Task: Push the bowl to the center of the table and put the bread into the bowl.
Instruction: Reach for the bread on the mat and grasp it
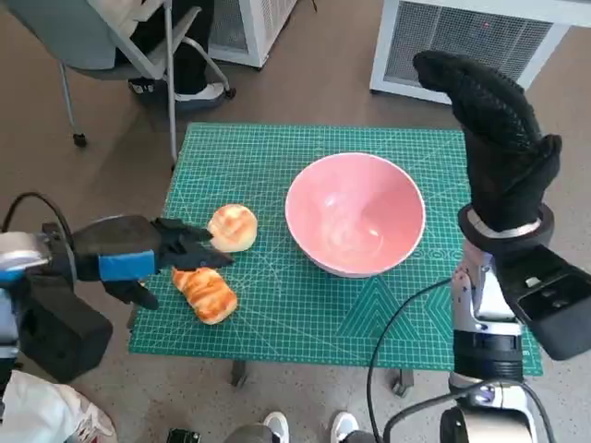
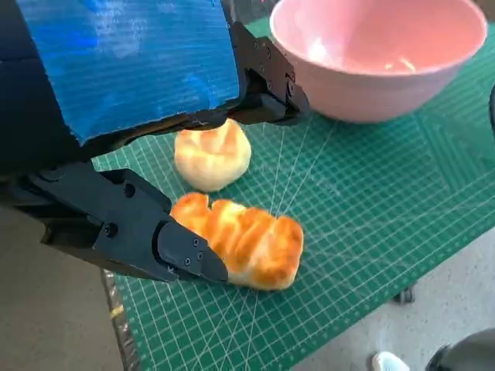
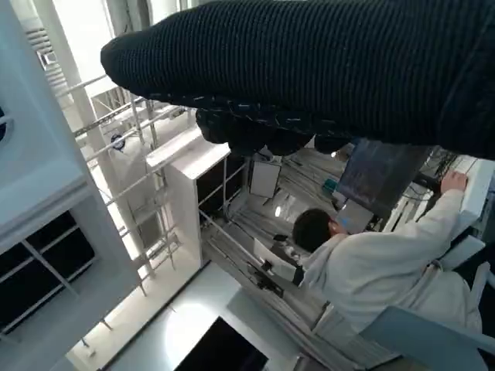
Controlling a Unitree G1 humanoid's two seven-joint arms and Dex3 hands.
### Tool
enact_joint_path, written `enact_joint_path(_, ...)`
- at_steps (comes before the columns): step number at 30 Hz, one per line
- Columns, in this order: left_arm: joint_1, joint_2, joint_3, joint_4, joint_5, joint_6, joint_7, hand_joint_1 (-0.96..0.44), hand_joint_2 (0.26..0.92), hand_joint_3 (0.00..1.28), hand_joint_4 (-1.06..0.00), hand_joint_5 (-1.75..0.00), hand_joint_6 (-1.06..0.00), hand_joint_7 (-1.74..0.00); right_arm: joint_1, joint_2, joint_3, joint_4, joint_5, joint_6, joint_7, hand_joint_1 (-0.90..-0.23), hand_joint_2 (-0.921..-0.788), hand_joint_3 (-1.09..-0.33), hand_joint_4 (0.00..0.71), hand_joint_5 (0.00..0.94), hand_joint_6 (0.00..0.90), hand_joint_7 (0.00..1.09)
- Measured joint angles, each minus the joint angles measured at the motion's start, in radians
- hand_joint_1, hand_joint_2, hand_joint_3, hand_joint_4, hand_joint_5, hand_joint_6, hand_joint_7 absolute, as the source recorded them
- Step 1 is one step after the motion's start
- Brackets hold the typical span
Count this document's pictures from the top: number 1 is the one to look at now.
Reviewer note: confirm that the round pale bread bun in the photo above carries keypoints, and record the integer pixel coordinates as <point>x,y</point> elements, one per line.
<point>235,228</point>

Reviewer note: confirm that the small black device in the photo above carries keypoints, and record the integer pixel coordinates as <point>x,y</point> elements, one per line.
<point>184,437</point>

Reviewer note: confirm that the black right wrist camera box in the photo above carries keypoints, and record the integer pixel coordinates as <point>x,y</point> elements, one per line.
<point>554,314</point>

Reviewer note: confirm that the large white grilled cabinet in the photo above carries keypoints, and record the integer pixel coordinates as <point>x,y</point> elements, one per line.
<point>401,46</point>

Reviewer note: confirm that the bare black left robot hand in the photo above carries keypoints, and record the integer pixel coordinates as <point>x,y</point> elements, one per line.
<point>120,240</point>

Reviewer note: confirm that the black table leg bracket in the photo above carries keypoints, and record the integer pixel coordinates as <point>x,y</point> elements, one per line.
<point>403,383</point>
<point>241,374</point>

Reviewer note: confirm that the small white grilled cabinet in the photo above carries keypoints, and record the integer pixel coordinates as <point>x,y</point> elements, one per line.
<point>258,27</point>

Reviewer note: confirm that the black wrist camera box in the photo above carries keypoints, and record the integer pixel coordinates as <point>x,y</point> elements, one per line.
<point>64,332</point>
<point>554,314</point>

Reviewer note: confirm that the pink bowl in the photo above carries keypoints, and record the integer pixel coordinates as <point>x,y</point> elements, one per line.
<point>355,207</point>

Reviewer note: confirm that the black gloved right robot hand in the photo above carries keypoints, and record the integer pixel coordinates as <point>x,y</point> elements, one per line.
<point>498,152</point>

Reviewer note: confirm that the long striped golden bread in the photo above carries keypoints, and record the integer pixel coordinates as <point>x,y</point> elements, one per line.
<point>210,295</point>

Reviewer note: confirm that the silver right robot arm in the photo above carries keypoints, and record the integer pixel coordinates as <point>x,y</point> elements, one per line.
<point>466,295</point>

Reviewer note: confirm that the grey office chair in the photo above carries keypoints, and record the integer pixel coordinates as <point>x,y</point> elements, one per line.
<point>64,27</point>

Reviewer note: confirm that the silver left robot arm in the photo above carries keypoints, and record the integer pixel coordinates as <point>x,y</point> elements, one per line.
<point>18,251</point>

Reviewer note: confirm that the person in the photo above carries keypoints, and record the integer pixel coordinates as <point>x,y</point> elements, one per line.
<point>189,60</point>
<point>37,410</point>
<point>277,427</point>

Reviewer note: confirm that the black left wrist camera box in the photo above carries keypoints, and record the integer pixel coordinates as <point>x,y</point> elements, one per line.
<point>64,332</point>

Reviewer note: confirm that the green cutting mat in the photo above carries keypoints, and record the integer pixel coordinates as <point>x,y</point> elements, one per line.
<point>277,323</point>

